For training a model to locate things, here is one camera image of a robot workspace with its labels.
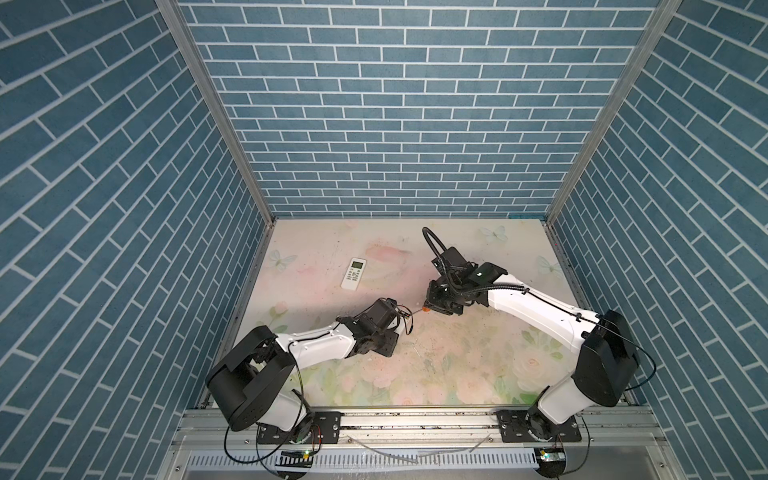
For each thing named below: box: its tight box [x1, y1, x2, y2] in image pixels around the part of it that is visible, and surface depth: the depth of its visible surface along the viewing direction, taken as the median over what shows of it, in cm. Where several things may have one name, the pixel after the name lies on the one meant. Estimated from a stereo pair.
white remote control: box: [340, 257, 367, 291], surface depth 104 cm
